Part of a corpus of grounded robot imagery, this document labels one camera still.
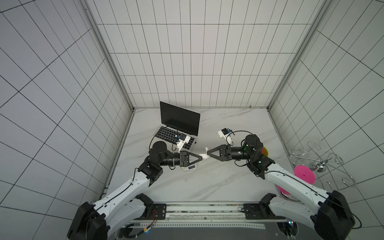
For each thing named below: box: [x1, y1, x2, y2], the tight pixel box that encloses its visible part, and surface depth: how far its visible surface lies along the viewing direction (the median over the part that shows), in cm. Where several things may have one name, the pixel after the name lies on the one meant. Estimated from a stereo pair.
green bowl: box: [261, 146, 269, 157], surface depth 91 cm
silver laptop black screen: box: [151, 101, 201, 153], surface depth 100 cm
